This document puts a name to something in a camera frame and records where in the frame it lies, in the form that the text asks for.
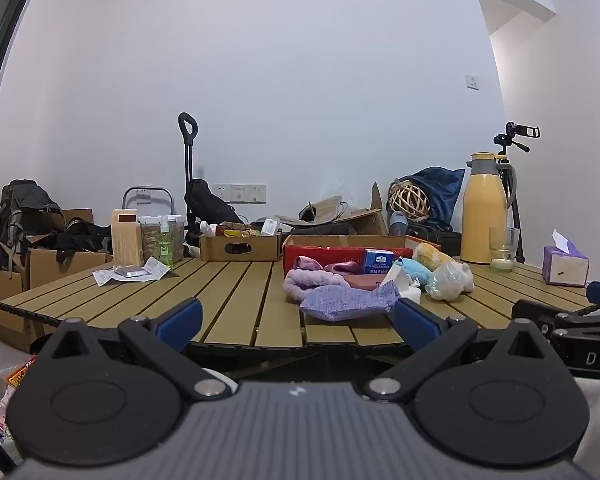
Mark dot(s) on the lavender fluffy towel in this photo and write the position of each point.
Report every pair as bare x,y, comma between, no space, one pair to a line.
310,282

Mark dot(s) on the yellow packet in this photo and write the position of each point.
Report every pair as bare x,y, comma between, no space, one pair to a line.
240,233

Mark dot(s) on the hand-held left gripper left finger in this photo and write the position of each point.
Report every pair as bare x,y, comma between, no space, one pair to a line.
182,317

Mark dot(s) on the brown cardboard tray box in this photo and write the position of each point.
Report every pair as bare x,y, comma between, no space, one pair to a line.
240,249

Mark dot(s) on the small metal tin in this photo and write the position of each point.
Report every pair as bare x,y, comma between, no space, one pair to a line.
130,271

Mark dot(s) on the trash bag with wrappers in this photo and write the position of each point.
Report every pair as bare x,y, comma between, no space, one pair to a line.
0,400

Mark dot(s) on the yellow plush toy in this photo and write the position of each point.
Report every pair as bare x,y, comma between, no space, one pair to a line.
430,255

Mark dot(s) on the yellow thermos jug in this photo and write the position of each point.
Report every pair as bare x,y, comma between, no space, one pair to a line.
482,210

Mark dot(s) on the blue tissue packet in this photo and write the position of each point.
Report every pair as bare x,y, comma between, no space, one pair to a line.
378,261

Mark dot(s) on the pink plush cloth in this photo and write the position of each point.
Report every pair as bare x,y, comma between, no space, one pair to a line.
312,264

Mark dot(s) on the red cardboard box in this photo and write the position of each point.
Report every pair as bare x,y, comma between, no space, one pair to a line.
325,254

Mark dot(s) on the black tripod with camera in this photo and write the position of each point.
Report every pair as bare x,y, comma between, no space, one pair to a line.
515,132

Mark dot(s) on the glass cup with candle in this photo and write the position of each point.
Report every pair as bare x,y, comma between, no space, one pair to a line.
502,255

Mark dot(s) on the clear storage container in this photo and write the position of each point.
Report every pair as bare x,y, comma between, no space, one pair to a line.
150,240

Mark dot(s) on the white papers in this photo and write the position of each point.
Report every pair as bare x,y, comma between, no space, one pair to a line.
105,276

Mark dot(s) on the light blue plush toy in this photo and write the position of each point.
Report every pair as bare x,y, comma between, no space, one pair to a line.
414,270

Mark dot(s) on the black hand cart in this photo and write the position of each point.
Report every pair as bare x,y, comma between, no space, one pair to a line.
200,205

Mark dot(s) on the black clothes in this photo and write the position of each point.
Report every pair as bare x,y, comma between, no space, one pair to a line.
75,237

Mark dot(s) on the purple knit sock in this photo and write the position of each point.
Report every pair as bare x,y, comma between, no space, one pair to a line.
340,302

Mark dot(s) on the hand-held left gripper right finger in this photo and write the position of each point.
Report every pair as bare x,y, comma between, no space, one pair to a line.
415,320

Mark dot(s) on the white light switch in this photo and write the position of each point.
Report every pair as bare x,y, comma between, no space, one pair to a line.
472,81

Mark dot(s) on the rattan ball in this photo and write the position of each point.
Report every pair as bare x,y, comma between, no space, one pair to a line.
410,200

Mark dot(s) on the black bag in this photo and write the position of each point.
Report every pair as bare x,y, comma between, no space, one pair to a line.
437,240

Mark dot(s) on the purple tissue box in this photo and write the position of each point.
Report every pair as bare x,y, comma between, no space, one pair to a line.
562,265

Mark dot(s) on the green spray bottle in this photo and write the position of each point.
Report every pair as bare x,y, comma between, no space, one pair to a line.
165,245

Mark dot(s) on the grey backpack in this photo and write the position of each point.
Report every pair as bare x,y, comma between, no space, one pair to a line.
22,210

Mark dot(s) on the white bottle red cap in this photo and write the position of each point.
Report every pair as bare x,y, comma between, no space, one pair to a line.
210,229

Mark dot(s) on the white plush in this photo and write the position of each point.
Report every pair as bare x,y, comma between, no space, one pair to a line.
447,282

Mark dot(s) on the white wall socket strip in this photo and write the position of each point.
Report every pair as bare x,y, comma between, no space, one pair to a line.
240,193

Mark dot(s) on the blue water bottle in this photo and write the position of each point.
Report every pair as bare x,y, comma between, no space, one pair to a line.
398,221

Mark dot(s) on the open brown cardboard box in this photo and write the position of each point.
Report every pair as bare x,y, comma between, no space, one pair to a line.
365,220

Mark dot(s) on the beige carton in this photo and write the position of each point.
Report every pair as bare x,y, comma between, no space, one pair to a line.
126,240

